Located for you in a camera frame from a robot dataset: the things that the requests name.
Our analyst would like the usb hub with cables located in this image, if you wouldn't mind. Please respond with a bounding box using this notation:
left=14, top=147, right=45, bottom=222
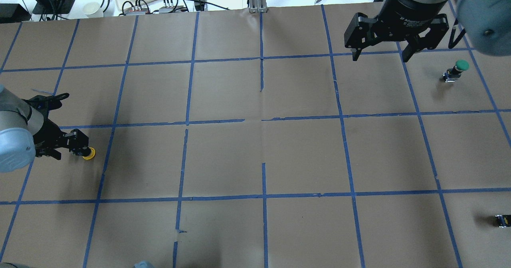
left=122, top=4, right=186, bottom=16

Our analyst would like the black switch contact block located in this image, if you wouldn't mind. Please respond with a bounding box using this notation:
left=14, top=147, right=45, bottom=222
left=494, top=214, right=511, bottom=228

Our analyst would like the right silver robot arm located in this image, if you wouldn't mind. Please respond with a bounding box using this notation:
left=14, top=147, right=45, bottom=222
left=344, top=0, right=511, bottom=62

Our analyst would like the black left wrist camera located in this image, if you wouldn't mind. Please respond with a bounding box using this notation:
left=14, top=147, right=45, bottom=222
left=23, top=93, right=70, bottom=115

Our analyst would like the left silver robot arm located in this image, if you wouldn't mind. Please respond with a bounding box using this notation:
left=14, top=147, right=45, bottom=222
left=0, top=85, right=96, bottom=172

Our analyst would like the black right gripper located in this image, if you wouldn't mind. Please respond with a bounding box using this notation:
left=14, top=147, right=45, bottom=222
left=344, top=12, right=449, bottom=63

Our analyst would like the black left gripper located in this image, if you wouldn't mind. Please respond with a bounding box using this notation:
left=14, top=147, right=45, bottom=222
left=34, top=119, right=89, bottom=160

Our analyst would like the green push button switch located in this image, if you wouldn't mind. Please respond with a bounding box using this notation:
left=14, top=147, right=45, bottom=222
left=442, top=60, right=470, bottom=83

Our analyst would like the white paper cup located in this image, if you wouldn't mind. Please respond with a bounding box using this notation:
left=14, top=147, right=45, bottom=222
left=82, top=2, right=104, bottom=18

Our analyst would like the yellow push button switch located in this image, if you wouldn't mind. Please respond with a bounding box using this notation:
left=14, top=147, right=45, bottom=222
left=82, top=147, right=96, bottom=161

